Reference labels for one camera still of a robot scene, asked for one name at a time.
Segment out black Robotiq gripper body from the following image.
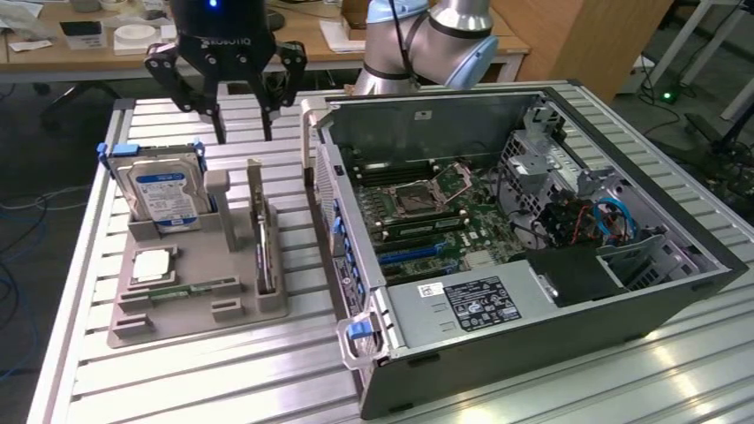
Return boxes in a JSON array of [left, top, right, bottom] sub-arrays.
[[169, 0, 277, 84]]

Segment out green expansion card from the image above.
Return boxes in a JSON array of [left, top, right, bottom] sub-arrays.
[[244, 157, 278, 296]]

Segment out white round holder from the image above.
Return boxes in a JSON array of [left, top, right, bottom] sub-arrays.
[[111, 24, 165, 57]]

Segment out white paper stack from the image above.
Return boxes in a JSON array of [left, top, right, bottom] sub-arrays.
[[318, 19, 366, 54]]

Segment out white box black lid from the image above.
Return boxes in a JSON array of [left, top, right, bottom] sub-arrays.
[[57, 20, 110, 51]]

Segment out cardboard box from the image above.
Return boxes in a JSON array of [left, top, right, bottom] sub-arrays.
[[340, 0, 373, 30]]

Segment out black chair base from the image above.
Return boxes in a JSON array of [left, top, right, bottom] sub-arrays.
[[33, 80, 122, 132]]

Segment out wooden desk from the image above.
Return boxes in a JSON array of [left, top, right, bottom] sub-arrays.
[[0, 0, 531, 96]]

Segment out hard disk drive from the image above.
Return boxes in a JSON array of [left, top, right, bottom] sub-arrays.
[[95, 140, 206, 233]]

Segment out clear plastic bag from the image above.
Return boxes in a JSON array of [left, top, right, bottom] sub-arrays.
[[0, 2, 51, 41]]

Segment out metal socket cover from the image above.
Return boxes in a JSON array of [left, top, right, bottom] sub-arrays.
[[432, 161, 476, 191]]

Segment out CPU socket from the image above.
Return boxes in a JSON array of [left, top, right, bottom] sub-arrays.
[[381, 178, 448, 220]]

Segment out black RAM stick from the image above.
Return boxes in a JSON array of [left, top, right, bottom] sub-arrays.
[[385, 216, 466, 238]]

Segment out silver CPU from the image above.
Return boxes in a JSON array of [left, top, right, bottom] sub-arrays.
[[129, 249, 176, 284]]

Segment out green motherboard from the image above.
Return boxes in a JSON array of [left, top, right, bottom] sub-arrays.
[[352, 158, 513, 286]]

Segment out grey parts rack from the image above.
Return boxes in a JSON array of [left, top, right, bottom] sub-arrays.
[[105, 169, 290, 350]]

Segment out long blue expansion slot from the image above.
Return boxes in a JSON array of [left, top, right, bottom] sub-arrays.
[[376, 245, 444, 265]]

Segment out silver disk bay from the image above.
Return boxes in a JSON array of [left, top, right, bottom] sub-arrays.
[[497, 127, 589, 213]]

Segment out green RAM stick bare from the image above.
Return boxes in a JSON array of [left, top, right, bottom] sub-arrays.
[[145, 280, 228, 306]]

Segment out wooden cabinet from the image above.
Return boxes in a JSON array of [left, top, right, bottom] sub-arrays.
[[517, 0, 676, 102]]

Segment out grey power supply unit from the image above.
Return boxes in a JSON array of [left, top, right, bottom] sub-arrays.
[[385, 260, 557, 350]]

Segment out open black PC case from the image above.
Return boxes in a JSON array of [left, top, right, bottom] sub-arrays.
[[298, 86, 749, 420]]

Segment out black floor equipment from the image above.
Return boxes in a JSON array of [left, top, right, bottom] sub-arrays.
[[681, 112, 754, 200]]

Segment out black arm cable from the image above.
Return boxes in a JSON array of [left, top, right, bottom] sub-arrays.
[[386, 0, 420, 87]]

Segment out blue floor cable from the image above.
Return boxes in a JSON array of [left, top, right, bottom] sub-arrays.
[[0, 185, 49, 381]]

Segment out blue SATA wire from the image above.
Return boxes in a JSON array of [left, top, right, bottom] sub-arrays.
[[591, 198, 637, 242]]

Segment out white table frame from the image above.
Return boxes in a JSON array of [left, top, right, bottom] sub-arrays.
[[644, 0, 754, 120]]

